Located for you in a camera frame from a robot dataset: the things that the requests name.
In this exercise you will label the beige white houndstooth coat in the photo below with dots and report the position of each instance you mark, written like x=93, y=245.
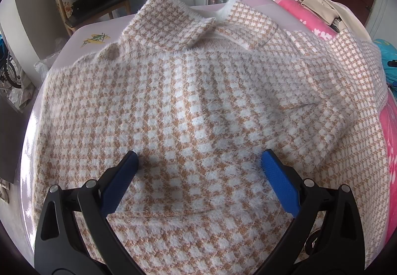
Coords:
x=198, y=98

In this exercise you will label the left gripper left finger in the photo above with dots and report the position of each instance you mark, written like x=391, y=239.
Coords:
x=59, y=247

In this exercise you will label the cream beige garment pile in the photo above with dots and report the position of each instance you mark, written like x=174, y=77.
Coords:
x=337, y=16

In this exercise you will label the white plastic bag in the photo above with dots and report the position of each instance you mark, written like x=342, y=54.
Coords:
x=42, y=67

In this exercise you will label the dark grey cabinet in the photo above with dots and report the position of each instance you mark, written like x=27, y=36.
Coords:
x=13, y=126

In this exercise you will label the pink floral blanket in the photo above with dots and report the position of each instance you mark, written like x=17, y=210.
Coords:
x=388, y=114

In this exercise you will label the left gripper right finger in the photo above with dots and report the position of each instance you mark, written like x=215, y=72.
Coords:
x=326, y=234

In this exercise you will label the pale pink bed sheet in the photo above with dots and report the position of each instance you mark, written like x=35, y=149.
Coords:
x=91, y=39

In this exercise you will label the turquoise quilt bundle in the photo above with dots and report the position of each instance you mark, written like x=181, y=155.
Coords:
x=388, y=53

